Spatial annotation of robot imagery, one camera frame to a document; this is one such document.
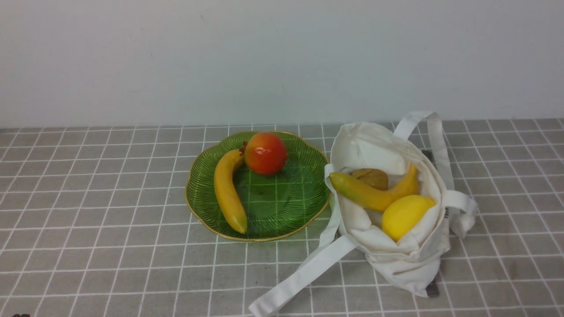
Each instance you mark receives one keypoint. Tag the brown kiwi fruit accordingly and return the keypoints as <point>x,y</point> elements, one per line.
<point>375,178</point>

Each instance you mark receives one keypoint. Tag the grey checkered tablecloth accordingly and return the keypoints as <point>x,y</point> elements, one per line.
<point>94,224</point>

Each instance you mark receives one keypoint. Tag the yellow banana on plate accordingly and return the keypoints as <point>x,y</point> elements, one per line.
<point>228,200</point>

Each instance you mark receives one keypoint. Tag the white canvas tote bag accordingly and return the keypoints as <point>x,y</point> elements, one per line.
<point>411,263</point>

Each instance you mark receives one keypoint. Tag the red pomegranate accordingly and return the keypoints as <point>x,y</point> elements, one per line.
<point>264,153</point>

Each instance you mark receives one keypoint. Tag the yellow banana with green tip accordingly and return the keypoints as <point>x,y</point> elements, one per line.
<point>371,198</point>

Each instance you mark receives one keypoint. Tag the yellow lemon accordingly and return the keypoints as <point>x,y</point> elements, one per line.
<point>402,215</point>

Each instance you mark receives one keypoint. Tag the green glass plate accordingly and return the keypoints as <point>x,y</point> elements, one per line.
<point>276,206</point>

